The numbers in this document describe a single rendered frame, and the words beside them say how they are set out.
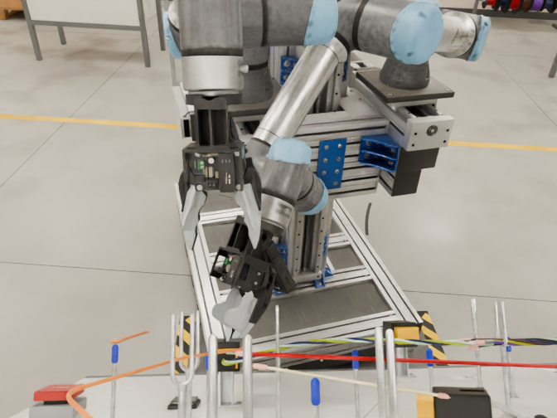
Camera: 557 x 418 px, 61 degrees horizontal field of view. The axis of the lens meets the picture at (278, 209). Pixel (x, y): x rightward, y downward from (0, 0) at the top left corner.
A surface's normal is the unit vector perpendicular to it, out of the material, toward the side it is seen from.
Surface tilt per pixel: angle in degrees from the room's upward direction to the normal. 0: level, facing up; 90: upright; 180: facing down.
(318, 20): 78
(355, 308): 0
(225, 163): 70
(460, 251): 0
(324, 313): 0
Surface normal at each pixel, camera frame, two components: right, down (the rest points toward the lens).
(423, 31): 0.73, 0.40
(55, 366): 0.04, -0.81
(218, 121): 0.01, 0.26
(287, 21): 0.19, 0.45
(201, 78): -0.21, 0.26
